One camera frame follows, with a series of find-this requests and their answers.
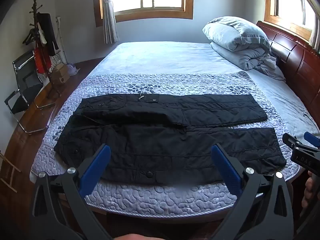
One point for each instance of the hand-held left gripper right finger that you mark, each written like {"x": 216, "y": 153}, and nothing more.
{"x": 226, "y": 167}

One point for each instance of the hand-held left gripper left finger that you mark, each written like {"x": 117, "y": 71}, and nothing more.
{"x": 96, "y": 166}

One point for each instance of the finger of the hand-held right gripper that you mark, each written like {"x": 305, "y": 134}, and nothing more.
{"x": 291, "y": 141}
{"x": 312, "y": 138}

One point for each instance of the black pants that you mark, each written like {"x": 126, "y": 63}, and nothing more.
{"x": 162, "y": 140}

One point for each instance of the person's right hand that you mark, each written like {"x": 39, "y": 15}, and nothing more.
{"x": 308, "y": 182}

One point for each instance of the quilted pebble-pattern bedspread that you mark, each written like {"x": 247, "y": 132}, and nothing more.
{"x": 162, "y": 197}

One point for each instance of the red-brown wooden headboard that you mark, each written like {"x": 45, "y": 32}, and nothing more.
{"x": 300, "y": 62}

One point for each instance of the folded grey duvet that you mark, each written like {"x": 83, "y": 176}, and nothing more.
{"x": 247, "y": 58}

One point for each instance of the cardboard box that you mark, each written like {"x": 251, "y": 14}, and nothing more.
{"x": 60, "y": 76}

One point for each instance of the white bag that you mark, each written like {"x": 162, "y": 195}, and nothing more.
{"x": 72, "y": 70}

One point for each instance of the black chrome-framed chair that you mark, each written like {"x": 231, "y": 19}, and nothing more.
{"x": 25, "y": 93}

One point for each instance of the black-and-white striped bag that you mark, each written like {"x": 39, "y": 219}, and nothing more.
{"x": 55, "y": 60}

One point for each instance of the red hanging garment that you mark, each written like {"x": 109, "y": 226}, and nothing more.
{"x": 41, "y": 60}

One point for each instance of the pale blue pillow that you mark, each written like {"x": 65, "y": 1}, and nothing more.
{"x": 232, "y": 32}

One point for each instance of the bed with pale blue sheet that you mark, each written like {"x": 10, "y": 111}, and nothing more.
{"x": 162, "y": 57}

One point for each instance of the wooden-framed window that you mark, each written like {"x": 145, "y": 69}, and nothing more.
{"x": 270, "y": 5}
{"x": 150, "y": 15}

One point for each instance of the white floor stand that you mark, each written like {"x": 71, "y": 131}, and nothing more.
{"x": 59, "y": 30}

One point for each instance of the grey curtain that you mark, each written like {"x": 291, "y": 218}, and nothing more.
{"x": 110, "y": 22}

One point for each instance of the black hanging garment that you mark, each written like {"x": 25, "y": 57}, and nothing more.
{"x": 47, "y": 30}

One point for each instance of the black clothes hanger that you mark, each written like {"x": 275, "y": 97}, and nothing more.
{"x": 28, "y": 37}

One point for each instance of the dark wooden coat rack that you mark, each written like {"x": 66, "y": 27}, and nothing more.
{"x": 33, "y": 7}

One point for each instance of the light wooden frame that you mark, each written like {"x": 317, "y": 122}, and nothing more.
{"x": 15, "y": 168}

